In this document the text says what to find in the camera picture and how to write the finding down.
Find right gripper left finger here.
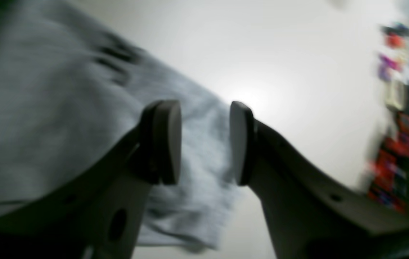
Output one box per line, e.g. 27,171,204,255
0,100,182,259

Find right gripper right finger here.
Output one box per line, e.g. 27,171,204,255
229,101,409,259

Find grey T-shirt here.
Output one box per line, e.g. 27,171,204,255
0,0,238,249

